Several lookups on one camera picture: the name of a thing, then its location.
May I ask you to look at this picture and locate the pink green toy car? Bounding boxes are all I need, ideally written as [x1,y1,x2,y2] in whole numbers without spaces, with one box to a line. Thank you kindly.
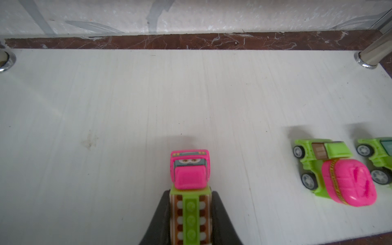
[169,149,212,245]

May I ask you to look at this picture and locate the white two-tier shelf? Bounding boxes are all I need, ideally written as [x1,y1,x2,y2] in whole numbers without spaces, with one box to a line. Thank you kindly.
[1,30,392,245]

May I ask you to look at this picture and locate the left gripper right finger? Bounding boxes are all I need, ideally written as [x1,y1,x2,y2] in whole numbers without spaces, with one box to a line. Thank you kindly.
[211,191,243,245]

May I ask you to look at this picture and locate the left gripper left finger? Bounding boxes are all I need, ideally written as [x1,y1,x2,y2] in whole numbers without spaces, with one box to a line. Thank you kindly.
[139,190,171,245]

